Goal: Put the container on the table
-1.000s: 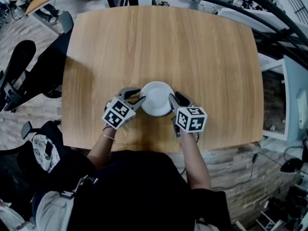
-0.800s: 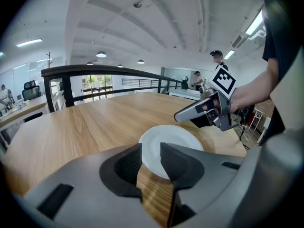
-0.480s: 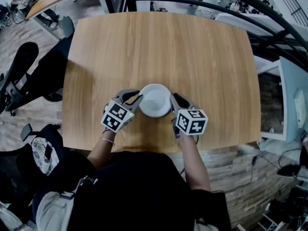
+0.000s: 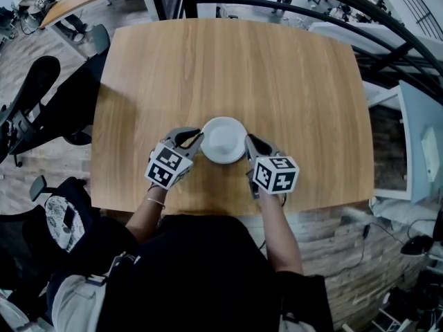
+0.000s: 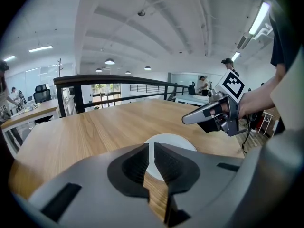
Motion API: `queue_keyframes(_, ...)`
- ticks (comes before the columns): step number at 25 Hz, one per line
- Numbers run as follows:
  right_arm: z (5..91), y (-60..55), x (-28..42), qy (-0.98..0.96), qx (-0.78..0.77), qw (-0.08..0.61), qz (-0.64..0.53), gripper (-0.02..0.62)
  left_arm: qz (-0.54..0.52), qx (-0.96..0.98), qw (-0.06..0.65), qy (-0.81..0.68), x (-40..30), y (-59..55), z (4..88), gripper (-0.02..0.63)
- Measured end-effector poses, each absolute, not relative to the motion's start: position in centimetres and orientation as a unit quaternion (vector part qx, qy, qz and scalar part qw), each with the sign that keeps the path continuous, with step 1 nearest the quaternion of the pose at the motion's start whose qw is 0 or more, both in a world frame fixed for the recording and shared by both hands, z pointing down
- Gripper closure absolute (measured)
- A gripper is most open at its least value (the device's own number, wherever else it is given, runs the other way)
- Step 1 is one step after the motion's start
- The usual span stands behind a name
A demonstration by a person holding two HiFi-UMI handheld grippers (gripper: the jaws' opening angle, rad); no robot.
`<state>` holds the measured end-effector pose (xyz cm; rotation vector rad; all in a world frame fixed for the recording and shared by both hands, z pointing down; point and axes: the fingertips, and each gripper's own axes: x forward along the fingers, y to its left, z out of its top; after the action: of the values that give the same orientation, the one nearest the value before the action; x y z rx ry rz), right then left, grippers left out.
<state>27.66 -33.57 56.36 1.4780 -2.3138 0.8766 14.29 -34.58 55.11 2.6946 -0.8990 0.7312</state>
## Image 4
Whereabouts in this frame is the light blue side table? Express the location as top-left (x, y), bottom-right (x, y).
top-left (365, 80), bottom-right (443, 206)

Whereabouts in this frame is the grey chair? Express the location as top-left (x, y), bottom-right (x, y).
top-left (87, 24), bottom-right (111, 57)

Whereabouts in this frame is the white round plate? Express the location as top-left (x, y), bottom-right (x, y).
top-left (199, 116), bottom-right (248, 165)

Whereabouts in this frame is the thin gold bracelet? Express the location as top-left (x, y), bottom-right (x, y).
top-left (145, 196), bottom-right (167, 210)

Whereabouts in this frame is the person's black shirt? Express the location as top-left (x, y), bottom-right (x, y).
top-left (99, 214), bottom-right (334, 332)

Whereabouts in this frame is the person's grey garment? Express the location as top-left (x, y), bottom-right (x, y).
top-left (51, 274), bottom-right (105, 332)

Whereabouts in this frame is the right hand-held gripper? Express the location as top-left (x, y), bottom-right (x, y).
top-left (244, 133), bottom-right (300, 201)

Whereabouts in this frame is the black metal railing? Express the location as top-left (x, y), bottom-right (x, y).
top-left (147, 0), bottom-right (443, 106)

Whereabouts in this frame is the black mesh armchair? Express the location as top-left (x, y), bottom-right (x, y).
top-left (0, 175), bottom-right (95, 291)

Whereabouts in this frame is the black office chair with headrest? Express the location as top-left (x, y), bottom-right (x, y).
top-left (0, 51), bottom-right (112, 168)

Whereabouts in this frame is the smartphone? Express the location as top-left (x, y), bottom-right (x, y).
top-left (62, 206), bottom-right (77, 230)

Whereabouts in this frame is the wooden table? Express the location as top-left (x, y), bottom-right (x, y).
top-left (90, 18), bottom-right (376, 218)

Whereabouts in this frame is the patterned seat cushion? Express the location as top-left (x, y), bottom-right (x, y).
top-left (44, 194), bottom-right (86, 252)

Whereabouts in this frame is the person's right forearm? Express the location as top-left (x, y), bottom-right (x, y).
top-left (257, 190), bottom-right (305, 277)

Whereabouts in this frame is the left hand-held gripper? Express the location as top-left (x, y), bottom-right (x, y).
top-left (143, 126), bottom-right (206, 190)

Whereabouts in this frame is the person's left forearm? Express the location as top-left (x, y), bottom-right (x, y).
top-left (125, 184), bottom-right (168, 246)

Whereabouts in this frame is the black floor cable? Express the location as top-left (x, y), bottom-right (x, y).
top-left (303, 221), bottom-right (406, 277)

